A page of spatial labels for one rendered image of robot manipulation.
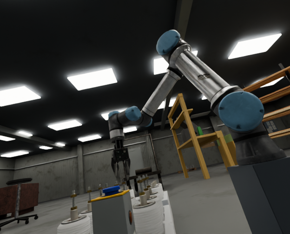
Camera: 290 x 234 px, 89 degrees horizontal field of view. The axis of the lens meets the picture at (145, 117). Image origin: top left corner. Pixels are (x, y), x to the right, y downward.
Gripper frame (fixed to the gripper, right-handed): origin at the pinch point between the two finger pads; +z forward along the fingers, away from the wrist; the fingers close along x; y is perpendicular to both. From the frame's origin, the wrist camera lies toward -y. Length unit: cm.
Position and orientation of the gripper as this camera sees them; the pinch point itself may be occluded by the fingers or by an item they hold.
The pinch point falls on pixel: (122, 178)
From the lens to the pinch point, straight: 81.3
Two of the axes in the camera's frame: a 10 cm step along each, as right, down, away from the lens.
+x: 9.5, -0.9, 3.1
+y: 2.5, -4.0, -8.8
